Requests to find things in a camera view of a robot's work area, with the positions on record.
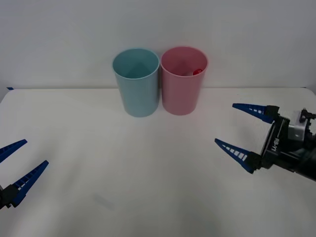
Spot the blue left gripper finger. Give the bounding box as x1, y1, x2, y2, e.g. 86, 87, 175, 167
3, 160, 50, 208
0, 139, 28, 164

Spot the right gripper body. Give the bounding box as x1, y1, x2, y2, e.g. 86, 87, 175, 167
260, 114, 310, 173

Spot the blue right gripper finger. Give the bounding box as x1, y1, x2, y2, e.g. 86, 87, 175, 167
232, 103, 281, 124
214, 138, 263, 175

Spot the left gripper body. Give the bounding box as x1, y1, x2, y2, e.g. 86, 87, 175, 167
0, 185, 12, 210

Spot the clear bottle with red cap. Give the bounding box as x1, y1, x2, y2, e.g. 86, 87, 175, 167
185, 69, 204, 77

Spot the pink plastic bin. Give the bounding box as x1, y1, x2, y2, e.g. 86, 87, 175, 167
160, 45, 209, 116

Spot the pale blue plastic bin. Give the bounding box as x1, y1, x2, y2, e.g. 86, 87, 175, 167
112, 47, 160, 118

